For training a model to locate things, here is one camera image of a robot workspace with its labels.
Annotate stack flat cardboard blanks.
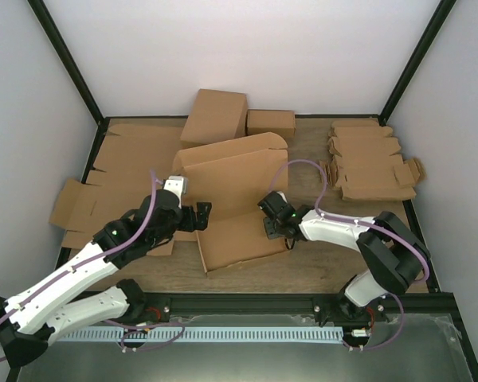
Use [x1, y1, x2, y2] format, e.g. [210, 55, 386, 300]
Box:
[49, 124, 182, 250]
[320, 119, 426, 201]

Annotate right black frame post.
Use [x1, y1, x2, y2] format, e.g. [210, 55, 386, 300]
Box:
[378, 0, 456, 125]

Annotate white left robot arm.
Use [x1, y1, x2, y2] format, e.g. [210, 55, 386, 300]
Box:
[0, 189, 212, 368]

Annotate left stack flat cardboard blanks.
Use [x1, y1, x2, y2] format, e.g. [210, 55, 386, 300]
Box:
[49, 124, 182, 250]

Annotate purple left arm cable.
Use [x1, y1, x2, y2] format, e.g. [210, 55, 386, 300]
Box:
[0, 169, 184, 365]

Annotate large folded cardboard box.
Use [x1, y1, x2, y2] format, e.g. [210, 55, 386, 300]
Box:
[180, 88, 249, 148]

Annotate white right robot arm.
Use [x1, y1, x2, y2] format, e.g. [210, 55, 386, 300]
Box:
[258, 191, 430, 321]

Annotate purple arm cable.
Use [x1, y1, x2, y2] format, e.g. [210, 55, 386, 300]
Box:
[268, 158, 431, 353]
[0, 169, 184, 365]

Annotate black frame base rail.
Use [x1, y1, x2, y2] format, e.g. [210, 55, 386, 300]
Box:
[146, 293, 460, 325]

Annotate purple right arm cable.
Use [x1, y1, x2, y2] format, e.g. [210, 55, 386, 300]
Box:
[268, 158, 431, 353]

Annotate small folded cardboard box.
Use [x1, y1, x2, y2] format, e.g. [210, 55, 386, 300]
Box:
[246, 109, 296, 138]

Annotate black frame post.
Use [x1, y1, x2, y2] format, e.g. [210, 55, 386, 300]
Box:
[378, 0, 456, 125]
[27, 0, 104, 125]

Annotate large cardboard box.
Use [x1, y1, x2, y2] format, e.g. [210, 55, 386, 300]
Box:
[172, 133, 288, 278]
[180, 88, 249, 148]

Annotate right stack flat cardboard blanks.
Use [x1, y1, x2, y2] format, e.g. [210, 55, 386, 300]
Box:
[320, 119, 426, 201]

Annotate white slotted cable duct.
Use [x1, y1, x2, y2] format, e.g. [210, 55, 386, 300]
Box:
[61, 326, 343, 345]

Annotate left black frame post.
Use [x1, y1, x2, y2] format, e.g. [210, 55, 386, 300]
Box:
[27, 0, 104, 125]

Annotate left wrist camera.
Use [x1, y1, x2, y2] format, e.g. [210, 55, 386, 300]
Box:
[163, 175, 188, 208]

